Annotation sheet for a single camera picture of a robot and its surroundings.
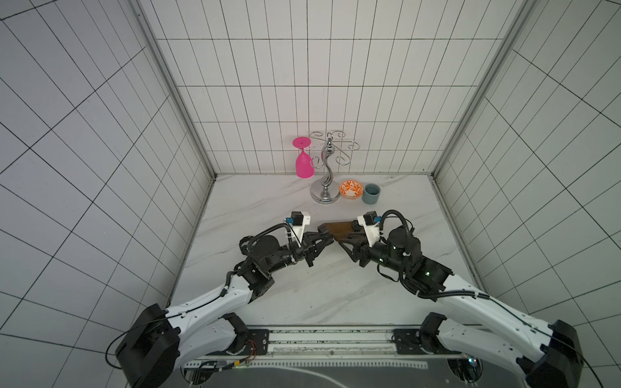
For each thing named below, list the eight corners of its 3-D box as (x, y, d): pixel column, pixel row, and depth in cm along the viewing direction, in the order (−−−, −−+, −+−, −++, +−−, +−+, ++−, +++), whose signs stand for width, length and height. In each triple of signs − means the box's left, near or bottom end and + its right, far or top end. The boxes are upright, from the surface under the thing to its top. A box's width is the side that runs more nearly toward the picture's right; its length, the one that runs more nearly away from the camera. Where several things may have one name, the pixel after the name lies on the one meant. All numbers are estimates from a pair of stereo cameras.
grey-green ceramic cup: (363, 204, 110) (365, 195, 106) (360, 192, 115) (363, 183, 110) (379, 204, 110) (382, 195, 106) (376, 192, 115) (379, 183, 110)
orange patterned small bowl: (349, 203, 111) (351, 196, 107) (336, 192, 115) (337, 184, 111) (363, 194, 114) (365, 186, 110) (350, 183, 119) (351, 176, 115)
